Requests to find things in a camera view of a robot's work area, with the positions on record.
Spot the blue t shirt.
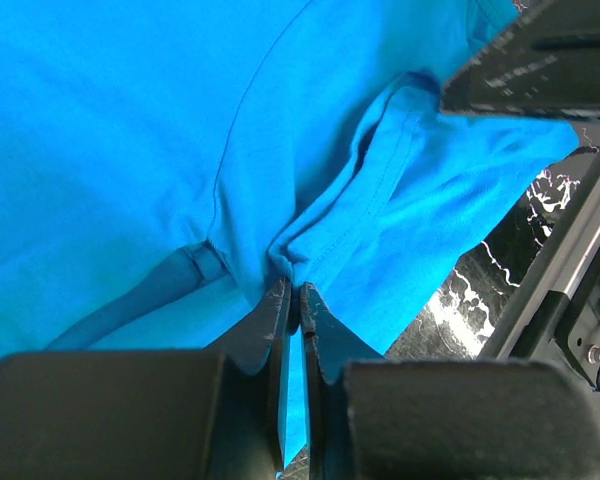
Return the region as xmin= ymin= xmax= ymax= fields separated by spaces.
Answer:
xmin=0 ymin=1 xmax=579 ymax=479

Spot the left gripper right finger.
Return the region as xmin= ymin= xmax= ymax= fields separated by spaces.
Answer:
xmin=299 ymin=283 xmax=600 ymax=479

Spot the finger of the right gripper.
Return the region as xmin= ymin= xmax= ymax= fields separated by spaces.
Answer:
xmin=440 ymin=1 xmax=600 ymax=120

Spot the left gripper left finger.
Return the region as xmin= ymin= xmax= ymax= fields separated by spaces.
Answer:
xmin=0 ymin=278 xmax=291 ymax=479

